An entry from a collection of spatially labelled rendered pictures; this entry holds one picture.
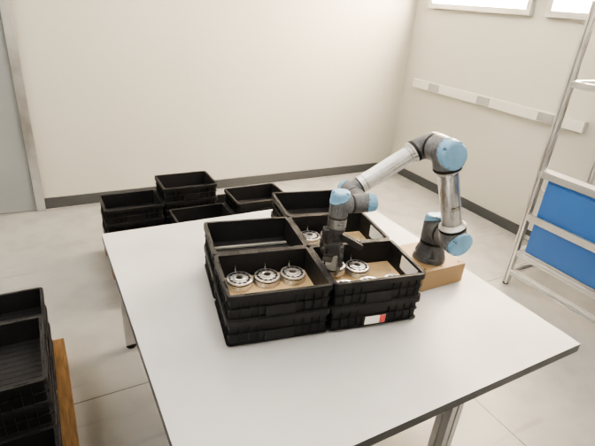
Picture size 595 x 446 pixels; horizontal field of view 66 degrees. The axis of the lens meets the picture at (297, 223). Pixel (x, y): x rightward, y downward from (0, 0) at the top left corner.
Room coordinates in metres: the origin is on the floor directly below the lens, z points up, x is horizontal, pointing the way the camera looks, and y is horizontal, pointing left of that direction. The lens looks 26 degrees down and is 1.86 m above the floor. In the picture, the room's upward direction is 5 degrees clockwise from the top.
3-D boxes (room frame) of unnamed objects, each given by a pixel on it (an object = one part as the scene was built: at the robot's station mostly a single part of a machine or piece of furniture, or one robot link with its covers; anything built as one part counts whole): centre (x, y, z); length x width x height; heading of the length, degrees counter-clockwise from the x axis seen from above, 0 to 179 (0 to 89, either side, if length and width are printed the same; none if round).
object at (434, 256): (1.95, -0.64, 0.85); 0.15 x 0.15 x 0.10
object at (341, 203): (1.64, -0.16, 1.17); 0.09 x 0.08 x 0.11; 110
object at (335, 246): (1.64, -0.15, 1.01); 0.09 x 0.08 x 0.12; 105
